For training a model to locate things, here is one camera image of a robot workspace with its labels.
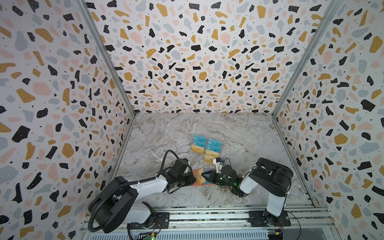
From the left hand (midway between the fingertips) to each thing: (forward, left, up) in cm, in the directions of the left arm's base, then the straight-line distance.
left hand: (199, 178), depth 84 cm
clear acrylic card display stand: (+17, -8, +4) cm, 19 cm away
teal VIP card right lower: (+17, -11, +4) cm, 20 cm away
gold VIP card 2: (+18, +1, +1) cm, 18 cm away
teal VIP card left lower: (+20, -1, +3) cm, 21 cm away
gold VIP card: (0, -1, -2) cm, 2 cm away
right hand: (+2, -1, +1) cm, 3 cm away
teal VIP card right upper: (+20, -10, +5) cm, 23 cm away
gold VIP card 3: (+15, -8, +2) cm, 17 cm away
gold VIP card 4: (+13, -6, -1) cm, 14 cm away
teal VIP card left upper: (+24, +1, +6) cm, 24 cm away
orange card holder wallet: (+4, +3, -1) cm, 5 cm away
